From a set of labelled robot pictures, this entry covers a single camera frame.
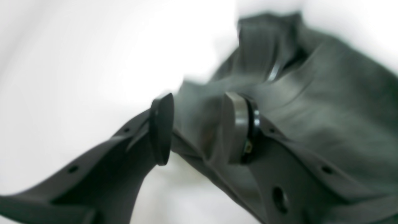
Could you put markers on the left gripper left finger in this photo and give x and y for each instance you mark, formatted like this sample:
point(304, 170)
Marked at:
point(101, 185)

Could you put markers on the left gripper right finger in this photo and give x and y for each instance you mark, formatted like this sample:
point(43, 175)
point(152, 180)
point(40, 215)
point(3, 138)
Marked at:
point(296, 185)

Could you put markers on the dark grey t-shirt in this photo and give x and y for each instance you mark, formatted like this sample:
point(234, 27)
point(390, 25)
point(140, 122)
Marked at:
point(318, 91)

